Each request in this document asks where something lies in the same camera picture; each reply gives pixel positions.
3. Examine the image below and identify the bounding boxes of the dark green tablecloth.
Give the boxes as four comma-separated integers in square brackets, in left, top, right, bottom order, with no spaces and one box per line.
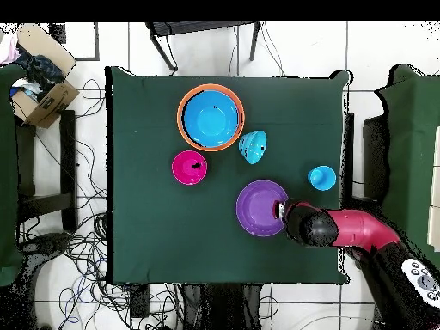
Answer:
[104,64,351,286]

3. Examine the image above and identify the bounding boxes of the beige board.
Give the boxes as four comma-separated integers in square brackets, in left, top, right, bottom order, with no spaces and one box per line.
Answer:
[427,144,440,252]

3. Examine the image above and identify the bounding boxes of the purple bowl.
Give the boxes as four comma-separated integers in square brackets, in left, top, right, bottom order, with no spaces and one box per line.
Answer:
[235,180,290,238]

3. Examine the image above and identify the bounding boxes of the pink bowl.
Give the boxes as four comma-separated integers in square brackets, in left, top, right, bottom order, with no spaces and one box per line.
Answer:
[171,150,209,186]

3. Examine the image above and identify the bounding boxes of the green cloth covered table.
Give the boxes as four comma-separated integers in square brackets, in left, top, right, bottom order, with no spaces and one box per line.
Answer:
[0,63,25,286]
[374,64,440,269]

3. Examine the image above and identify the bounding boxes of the blue cup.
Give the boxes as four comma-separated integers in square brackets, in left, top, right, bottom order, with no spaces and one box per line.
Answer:
[307,164,338,193]

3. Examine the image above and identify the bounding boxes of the large orange bowl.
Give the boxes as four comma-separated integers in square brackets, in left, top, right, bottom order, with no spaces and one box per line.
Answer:
[176,82,247,153]

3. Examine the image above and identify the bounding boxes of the black bench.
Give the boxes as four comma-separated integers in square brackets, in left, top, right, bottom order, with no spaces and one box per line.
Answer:
[15,109,78,235]

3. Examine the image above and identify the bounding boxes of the large blue bowl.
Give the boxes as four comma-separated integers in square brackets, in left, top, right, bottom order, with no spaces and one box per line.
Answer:
[182,89,241,149]

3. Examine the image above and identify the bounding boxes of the small light blue bowl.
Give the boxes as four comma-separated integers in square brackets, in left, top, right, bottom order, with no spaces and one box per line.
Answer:
[236,130,269,167]

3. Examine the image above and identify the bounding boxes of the cardboard box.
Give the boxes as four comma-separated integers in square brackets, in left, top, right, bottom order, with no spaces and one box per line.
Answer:
[9,23,80,129]

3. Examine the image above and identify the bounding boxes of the black metal stand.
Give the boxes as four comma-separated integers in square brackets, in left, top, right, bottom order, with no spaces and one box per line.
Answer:
[145,21,262,73]

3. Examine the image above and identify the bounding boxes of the tangle of floor cables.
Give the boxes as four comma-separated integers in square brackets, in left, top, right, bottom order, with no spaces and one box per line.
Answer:
[20,78,131,324]

